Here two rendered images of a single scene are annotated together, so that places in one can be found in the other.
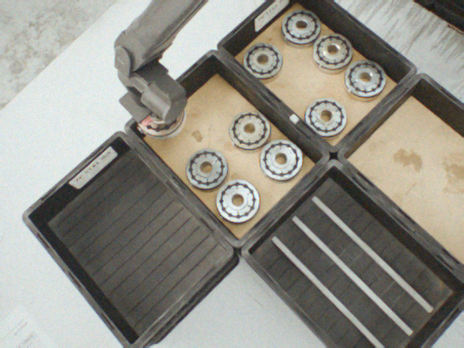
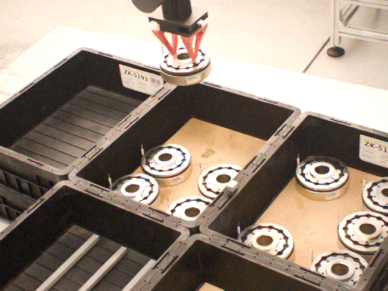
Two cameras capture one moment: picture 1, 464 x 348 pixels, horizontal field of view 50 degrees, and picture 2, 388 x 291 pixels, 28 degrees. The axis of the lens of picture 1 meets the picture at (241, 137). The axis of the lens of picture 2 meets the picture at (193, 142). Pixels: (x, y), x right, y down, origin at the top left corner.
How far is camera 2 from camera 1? 1.12 m
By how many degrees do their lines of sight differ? 49
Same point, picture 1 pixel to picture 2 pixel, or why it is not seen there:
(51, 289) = not seen: hidden behind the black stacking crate
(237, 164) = (182, 191)
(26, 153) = not seen: hidden behind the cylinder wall
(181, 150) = (187, 145)
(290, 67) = (330, 208)
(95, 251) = (66, 119)
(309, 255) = (80, 274)
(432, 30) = not seen: outside the picture
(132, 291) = (29, 151)
